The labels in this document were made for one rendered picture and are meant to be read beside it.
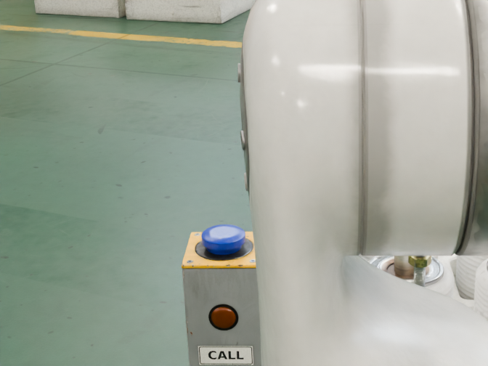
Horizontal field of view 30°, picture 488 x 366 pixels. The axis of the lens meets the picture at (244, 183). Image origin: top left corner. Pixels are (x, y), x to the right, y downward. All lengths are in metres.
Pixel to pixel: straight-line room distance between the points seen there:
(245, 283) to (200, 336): 0.07
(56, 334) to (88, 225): 0.38
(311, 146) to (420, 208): 0.04
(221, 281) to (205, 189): 1.00
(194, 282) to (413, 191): 0.56
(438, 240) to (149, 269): 1.24
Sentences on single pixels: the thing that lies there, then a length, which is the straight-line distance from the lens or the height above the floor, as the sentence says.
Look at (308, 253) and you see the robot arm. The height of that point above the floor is 0.56.
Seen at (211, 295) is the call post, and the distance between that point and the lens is 0.82.
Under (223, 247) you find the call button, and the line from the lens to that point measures 0.81.
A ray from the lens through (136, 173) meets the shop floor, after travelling 1.91.
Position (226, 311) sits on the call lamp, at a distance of 0.82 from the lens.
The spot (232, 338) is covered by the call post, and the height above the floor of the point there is 0.24.
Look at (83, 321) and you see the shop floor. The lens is 1.38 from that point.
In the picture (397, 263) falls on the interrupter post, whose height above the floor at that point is 0.26.
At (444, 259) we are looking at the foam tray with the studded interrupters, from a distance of 1.11.
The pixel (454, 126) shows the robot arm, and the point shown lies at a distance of 0.26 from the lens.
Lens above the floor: 0.68
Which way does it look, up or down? 22 degrees down
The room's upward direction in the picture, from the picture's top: 3 degrees counter-clockwise
